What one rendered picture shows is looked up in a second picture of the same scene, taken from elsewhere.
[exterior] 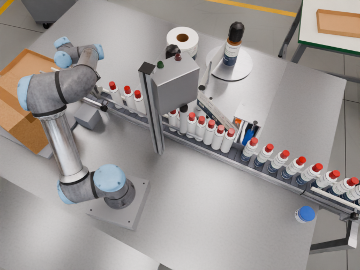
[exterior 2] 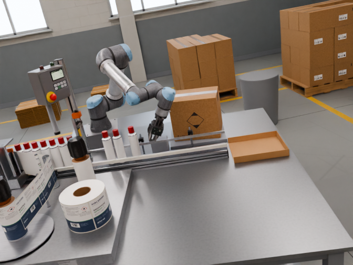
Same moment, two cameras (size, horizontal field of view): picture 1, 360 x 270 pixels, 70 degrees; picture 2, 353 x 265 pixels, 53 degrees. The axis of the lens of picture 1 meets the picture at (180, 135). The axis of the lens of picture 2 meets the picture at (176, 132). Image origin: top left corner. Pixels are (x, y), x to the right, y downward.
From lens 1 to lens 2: 2.74 m
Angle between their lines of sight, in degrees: 94
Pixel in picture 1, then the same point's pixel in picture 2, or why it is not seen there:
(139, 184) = (90, 134)
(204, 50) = (57, 237)
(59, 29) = (296, 184)
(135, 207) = (87, 128)
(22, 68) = (270, 145)
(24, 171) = not seen: hidden behind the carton
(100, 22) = (255, 216)
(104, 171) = (96, 98)
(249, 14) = not seen: outside the picture
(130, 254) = not seen: hidden behind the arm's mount
